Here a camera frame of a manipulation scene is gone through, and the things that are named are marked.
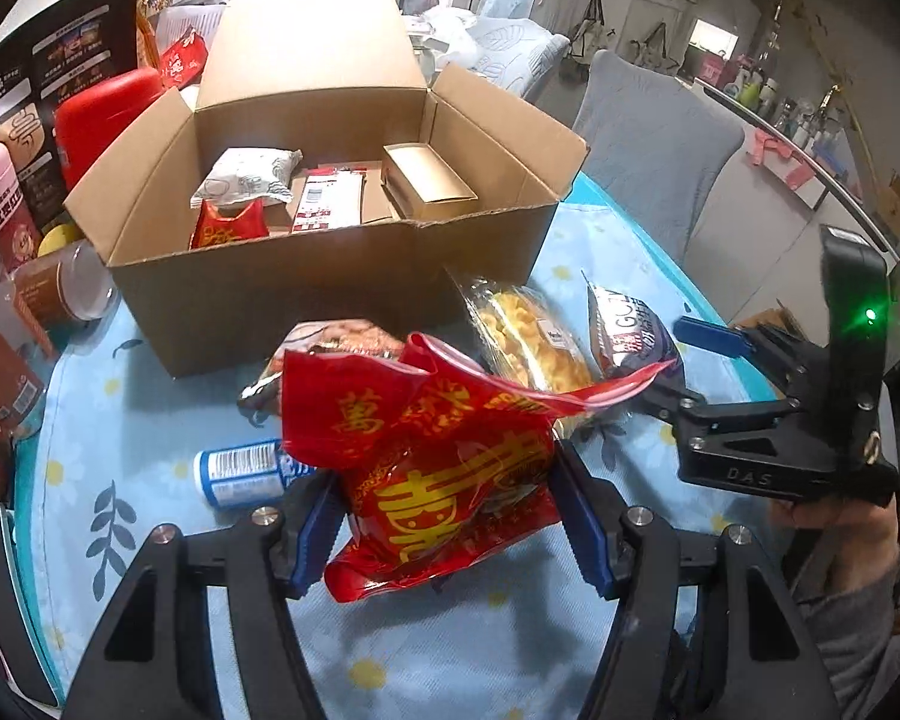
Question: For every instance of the red packet with white print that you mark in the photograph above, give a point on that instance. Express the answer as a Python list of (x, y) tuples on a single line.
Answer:
[(184, 60)]

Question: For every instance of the person's right forearm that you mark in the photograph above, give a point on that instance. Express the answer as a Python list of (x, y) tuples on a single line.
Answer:
[(862, 637)]

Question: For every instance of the clear plastic jar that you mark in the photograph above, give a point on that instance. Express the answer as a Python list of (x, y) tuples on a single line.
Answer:
[(0, 360)]

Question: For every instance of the small red snack packet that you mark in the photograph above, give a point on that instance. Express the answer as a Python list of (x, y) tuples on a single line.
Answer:
[(229, 229)]

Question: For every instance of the blue white cookie tube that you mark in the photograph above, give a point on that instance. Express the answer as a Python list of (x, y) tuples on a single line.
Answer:
[(240, 474)]

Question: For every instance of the black printed snack bag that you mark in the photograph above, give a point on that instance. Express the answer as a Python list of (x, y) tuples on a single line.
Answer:
[(52, 67)]

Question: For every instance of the white patterned snack packet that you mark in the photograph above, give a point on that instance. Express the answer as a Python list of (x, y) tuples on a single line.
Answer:
[(247, 176)]

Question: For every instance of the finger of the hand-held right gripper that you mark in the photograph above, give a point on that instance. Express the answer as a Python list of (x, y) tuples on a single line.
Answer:
[(709, 334), (675, 397)]

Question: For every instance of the grey covered chair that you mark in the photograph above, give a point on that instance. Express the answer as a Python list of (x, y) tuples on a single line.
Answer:
[(667, 165), (510, 52)]

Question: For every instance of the clear bag of yellow waffles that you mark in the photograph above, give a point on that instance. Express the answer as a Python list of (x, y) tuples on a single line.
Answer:
[(529, 337)]

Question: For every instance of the red lidded container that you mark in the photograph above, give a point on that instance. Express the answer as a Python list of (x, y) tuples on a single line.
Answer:
[(105, 120)]

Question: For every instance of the dark gold snack packet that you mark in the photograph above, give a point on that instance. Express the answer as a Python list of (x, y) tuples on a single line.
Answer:
[(330, 341)]

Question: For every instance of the pink bow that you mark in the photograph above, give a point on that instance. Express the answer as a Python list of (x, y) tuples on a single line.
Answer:
[(784, 157)]

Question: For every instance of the pink jar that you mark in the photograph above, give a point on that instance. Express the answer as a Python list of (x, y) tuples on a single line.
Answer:
[(7, 217)]

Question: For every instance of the row of bottles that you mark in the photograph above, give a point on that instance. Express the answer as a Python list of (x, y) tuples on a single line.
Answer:
[(780, 97)]

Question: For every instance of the orange brown snack bag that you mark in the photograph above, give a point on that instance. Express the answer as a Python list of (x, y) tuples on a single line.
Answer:
[(150, 15)]

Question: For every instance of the yellow lid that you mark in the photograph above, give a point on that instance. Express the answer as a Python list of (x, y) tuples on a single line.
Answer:
[(54, 240)]

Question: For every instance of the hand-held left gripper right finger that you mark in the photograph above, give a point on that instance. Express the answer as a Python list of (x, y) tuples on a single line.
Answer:
[(586, 540)]

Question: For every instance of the brown cardboard box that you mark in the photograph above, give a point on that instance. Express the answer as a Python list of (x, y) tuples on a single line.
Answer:
[(307, 292)]

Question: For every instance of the brown jar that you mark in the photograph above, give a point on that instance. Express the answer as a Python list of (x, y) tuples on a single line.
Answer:
[(64, 292)]

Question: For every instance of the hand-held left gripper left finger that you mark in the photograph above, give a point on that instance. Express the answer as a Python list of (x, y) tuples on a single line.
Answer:
[(311, 540)]

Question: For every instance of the person's right hand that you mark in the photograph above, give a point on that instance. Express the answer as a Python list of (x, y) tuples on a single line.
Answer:
[(832, 532)]

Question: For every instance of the large red snack bag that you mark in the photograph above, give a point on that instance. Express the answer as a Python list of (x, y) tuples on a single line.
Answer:
[(435, 480)]

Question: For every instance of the purple silver snack bag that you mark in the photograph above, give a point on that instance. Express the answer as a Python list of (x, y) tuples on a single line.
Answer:
[(630, 330)]

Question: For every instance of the gold rectangular box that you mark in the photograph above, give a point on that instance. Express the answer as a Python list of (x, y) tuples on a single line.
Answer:
[(427, 180)]

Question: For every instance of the blue floral tablecloth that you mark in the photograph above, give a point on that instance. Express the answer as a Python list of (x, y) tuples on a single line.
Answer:
[(157, 405)]

